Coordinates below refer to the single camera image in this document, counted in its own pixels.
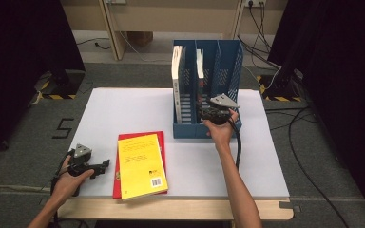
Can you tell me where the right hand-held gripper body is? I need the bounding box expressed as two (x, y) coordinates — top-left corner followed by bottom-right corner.
(202, 92), (240, 126)

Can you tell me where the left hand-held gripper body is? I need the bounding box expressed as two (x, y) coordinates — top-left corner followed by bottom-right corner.
(66, 143), (99, 198)

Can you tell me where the red book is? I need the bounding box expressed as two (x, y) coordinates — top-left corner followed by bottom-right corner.
(112, 130), (166, 200)

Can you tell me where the blue file rack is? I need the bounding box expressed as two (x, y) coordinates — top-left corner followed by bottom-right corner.
(171, 39), (244, 140)

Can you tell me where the yellow book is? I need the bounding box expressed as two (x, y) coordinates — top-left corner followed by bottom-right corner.
(117, 133), (169, 201)

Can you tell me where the teal blue book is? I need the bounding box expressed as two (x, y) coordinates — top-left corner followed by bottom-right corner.
(195, 48), (206, 124)

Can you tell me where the white book with picture grid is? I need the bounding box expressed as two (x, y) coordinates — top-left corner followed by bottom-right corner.
(170, 45), (187, 125)

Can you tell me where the person's right hand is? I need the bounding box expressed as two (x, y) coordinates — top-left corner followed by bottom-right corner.
(202, 108), (240, 150)

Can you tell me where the person's left hand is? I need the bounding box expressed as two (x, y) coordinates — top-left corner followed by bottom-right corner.
(50, 155), (96, 204)

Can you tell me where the white table sheet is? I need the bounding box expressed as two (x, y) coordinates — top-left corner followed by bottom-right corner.
(64, 86), (291, 200)

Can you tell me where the stand base with striped tape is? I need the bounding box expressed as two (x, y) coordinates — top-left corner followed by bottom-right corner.
(256, 67), (306, 104)
(33, 69), (86, 101)

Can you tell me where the wooden table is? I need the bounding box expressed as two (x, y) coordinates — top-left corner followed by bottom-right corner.
(56, 196), (295, 221)

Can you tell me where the brown cardboard box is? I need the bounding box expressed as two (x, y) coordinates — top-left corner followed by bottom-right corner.
(126, 30), (155, 48)

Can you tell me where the beige desk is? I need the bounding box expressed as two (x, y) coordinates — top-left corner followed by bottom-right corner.
(60, 0), (289, 62)

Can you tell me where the black curtain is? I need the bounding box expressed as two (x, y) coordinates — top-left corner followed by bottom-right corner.
(266, 0), (365, 219)
(0, 0), (86, 167)

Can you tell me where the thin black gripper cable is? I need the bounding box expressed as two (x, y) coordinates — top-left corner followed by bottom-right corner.
(49, 149), (76, 198)

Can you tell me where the thick black gripper cable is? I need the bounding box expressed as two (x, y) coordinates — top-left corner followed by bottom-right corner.
(228, 118), (243, 171)

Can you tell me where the long black floor cable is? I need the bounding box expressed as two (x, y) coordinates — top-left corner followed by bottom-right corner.
(263, 105), (352, 228)

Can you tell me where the white floor cable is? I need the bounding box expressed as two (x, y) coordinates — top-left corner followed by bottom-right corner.
(118, 30), (173, 64)

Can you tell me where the bundle of black wall cables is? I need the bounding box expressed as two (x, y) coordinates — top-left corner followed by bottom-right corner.
(237, 0), (282, 70)

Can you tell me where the white wall socket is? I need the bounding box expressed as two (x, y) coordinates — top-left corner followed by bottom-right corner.
(243, 0), (267, 9)

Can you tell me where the short black floor cable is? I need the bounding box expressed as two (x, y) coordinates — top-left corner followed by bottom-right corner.
(75, 37), (113, 51)

